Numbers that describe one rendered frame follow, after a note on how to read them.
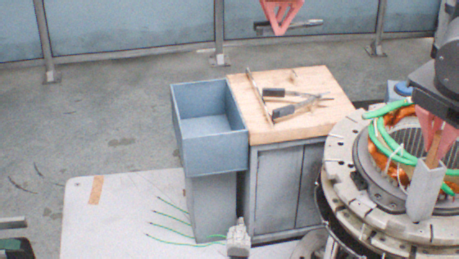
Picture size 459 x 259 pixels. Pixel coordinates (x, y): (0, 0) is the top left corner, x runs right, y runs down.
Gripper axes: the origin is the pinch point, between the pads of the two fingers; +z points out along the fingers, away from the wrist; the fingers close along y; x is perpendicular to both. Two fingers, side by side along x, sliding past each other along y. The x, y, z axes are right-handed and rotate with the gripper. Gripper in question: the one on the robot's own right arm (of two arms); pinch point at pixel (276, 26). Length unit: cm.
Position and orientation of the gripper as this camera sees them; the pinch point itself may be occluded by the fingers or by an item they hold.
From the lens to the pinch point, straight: 95.7
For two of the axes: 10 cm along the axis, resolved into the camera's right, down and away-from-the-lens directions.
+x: 9.8, -1.2, 1.9
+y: 2.2, 5.8, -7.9
